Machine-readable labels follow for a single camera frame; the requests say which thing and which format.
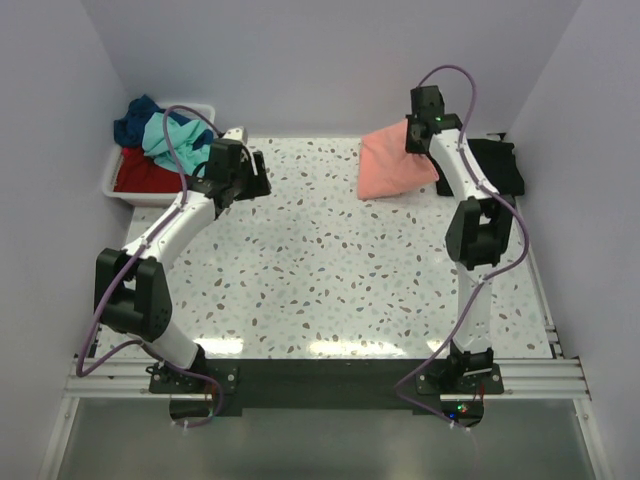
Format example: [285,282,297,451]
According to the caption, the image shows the aluminium frame rail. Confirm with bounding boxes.
[63,358,590,400]

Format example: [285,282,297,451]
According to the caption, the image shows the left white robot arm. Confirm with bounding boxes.
[94,139,271,392]

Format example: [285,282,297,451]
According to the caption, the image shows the folded black t shirt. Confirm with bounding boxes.
[434,138,526,198]

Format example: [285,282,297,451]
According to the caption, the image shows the purple cable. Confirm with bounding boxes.
[394,64,531,419]
[74,104,231,429]

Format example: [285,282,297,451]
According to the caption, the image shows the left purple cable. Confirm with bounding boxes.
[74,104,231,429]

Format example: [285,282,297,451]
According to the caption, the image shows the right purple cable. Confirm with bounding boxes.
[394,64,531,419]

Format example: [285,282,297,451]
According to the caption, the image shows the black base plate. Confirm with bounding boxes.
[146,359,505,426]

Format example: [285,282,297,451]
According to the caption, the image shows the pink t shirt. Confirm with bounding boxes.
[356,119,439,200]

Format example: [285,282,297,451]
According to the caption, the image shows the navy blue t shirt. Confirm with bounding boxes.
[113,95,214,150]

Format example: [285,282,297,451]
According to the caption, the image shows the teal t shirt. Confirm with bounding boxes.
[142,112,214,175]

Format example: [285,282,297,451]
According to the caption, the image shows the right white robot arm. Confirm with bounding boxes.
[405,86,515,393]

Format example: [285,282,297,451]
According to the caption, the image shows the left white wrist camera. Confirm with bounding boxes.
[222,126,248,144]

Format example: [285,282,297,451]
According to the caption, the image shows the white plastic laundry basket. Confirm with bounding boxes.
[102,95,217,207]

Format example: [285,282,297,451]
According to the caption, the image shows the red t shirt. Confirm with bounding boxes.
[114,147,182,194]

